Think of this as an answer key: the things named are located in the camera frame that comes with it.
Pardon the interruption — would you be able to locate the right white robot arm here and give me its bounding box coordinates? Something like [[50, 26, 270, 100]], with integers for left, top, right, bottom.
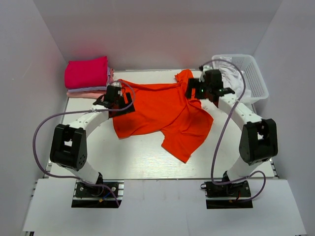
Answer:
[[186, 69, 278, 196]]

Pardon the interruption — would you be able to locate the crumpled white t-shirt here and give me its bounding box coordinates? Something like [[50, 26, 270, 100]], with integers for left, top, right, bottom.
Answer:
[[213, 61, 244, 97]]

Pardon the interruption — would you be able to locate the white plastic basket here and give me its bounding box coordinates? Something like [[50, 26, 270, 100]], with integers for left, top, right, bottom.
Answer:
[[212, 54, 269, 104]]

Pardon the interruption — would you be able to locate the folded pink t-shirt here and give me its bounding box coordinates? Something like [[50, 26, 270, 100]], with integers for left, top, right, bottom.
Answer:
[[66, 68, 116, 98]]

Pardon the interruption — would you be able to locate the folded magenta t-shirt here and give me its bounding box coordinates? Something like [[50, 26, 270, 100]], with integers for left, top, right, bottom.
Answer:
[[64, 57, 108, 89]]

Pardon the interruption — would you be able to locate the orange t-shirt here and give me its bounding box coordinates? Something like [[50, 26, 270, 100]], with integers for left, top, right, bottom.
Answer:
[[113, 69, 214, 163]]

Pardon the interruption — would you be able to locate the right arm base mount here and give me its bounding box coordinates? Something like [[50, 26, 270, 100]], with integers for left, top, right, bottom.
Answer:
[[200, 181, 253, 209]]

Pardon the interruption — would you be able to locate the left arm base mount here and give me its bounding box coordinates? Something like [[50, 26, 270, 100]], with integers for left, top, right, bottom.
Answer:
[[71, 180, 124, 208]]

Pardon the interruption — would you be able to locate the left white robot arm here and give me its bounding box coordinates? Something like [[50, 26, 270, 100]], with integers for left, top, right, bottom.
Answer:
[[50, 86, 135, 196]]

